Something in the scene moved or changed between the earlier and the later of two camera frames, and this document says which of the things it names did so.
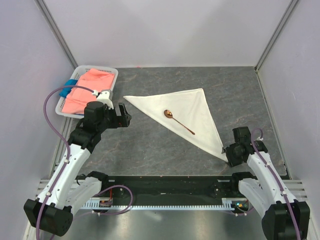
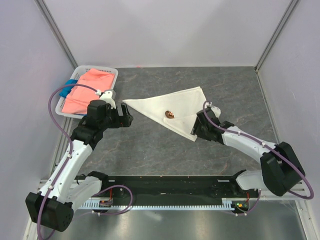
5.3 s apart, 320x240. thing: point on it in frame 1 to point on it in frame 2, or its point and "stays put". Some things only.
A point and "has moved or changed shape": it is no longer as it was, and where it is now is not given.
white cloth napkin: [189, 107] has moved or changed shape
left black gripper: [121, 121] stays put
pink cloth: [78, 98] stays put
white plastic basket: [79, 72] stays put
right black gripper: [232, 161] to [196, 130]
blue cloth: [66, 91] stays put
